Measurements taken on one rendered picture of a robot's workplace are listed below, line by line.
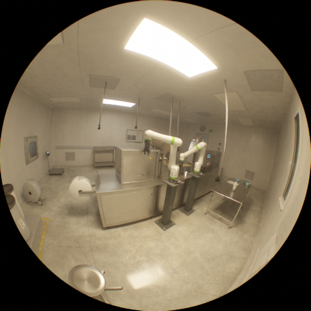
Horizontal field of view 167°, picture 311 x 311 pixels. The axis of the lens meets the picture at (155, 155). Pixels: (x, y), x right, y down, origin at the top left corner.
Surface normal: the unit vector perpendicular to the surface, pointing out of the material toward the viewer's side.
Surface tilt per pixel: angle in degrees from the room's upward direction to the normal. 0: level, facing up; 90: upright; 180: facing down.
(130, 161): 90
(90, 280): 1
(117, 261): 0
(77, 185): 90
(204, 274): 0
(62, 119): 90
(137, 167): 90
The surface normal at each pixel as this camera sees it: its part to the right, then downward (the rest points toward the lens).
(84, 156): 0.53, 0.20
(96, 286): 0.07, -0.98
